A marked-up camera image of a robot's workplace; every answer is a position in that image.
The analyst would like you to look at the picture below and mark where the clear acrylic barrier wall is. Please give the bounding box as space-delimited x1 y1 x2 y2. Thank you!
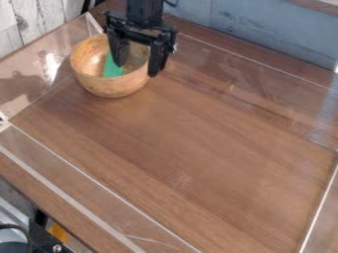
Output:
0 14 338 253

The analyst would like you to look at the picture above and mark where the black cable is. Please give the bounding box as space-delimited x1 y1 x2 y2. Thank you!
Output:
0 223 32 246

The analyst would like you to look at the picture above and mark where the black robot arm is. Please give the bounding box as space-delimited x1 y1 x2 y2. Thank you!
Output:
104 0 177 77

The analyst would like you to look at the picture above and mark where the brown wooden bowl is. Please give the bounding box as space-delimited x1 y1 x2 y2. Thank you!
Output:
69 34 149 98

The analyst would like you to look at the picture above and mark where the yellow label sticker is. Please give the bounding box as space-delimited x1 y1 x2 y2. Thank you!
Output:
49 223 66 243

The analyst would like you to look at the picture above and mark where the green rectangular block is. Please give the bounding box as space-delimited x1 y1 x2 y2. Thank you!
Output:
102 52 124 78

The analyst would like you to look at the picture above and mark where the black metal mount with screw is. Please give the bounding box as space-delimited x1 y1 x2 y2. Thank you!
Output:
29 210 74 253

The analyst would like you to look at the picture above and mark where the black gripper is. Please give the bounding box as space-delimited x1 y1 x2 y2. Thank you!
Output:
104 11 177 77

